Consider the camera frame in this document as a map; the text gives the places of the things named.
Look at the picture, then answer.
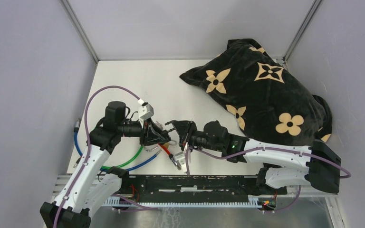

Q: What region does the red cable lock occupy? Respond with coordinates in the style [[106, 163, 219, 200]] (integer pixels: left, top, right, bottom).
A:
[[158, 143, 181, 170]]

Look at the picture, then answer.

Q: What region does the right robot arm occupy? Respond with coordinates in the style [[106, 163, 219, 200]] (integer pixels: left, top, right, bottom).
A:
[[169, 120, 343, 194]]

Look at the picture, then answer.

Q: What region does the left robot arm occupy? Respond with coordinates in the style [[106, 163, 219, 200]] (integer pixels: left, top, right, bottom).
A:
[[40, 101, 171, 228]]

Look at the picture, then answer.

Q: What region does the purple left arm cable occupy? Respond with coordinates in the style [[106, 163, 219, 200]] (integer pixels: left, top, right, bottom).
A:
[[52, 85, 159, 228]]

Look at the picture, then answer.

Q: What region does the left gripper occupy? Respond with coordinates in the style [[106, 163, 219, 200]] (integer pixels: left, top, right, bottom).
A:
[[118, 117, 167, 146]]

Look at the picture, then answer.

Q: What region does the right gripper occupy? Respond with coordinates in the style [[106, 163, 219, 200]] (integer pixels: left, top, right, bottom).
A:
[[172, 120, 223, 153]]

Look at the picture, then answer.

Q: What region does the black floral blanket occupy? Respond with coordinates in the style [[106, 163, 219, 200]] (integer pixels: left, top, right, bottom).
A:
[[180, 38, 333, 146]]

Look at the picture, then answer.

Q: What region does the large brass padlock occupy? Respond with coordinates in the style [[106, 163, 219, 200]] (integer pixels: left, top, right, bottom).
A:
[[142, 124, 165, 152]]

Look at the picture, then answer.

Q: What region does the green cable lock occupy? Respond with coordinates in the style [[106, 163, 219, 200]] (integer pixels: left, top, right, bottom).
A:
[[100, 144, 145, 170]]

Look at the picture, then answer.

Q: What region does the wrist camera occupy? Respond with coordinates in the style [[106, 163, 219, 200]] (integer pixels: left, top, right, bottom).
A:
[[138, 99, 154, 121], [174, 152, 190, 166]]

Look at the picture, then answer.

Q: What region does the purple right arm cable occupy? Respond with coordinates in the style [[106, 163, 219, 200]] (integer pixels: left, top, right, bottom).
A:
[[184, 146, 352, 212]]

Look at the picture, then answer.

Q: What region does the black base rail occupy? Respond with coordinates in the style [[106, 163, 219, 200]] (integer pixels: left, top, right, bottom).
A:
[[116, 174, 288, 203]]

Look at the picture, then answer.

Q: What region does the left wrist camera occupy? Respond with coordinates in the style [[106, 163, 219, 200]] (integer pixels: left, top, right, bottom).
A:
[[138, 99, 154, 121]]

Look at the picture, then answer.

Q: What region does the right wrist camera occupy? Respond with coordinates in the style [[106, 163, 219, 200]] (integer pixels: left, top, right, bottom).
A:
[[174, 152, 190, 166]]

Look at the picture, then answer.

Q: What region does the blue cable lock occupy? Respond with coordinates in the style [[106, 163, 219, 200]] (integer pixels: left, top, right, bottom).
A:
[[67, 118, 165, 173]]

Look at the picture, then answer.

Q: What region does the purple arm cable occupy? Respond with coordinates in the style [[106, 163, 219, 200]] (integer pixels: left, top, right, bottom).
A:
[[52, 85, 159, 228], [184, 146, 352, 212]]

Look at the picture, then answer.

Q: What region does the small brass padlock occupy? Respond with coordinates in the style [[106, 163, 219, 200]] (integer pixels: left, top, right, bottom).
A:
[[162, 142, 172, 149]]

